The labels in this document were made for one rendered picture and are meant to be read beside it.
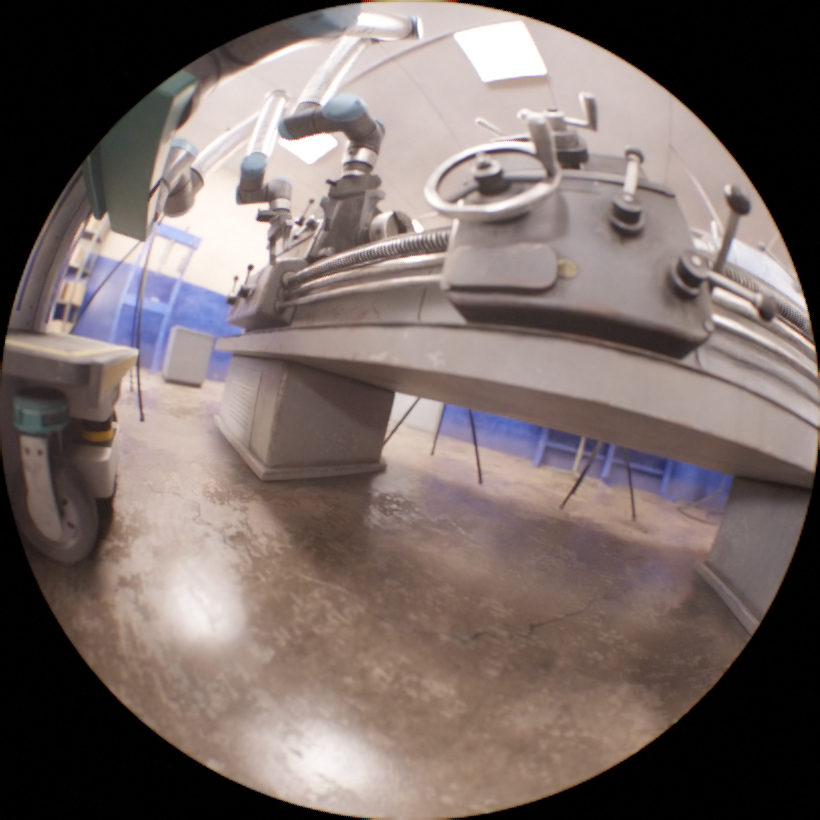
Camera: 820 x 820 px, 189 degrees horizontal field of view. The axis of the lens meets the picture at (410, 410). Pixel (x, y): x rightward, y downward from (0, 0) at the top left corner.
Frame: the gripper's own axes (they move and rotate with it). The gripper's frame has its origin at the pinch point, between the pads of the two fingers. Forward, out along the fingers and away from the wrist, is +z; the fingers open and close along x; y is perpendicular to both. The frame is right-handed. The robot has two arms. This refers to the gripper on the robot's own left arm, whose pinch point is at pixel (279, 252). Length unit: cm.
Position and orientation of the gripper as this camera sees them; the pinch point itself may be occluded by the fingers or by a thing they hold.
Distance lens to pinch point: 97.9
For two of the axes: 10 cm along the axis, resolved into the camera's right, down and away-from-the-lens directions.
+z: 1.1, 9.6, 2.6
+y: 6.3, -2.7, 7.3
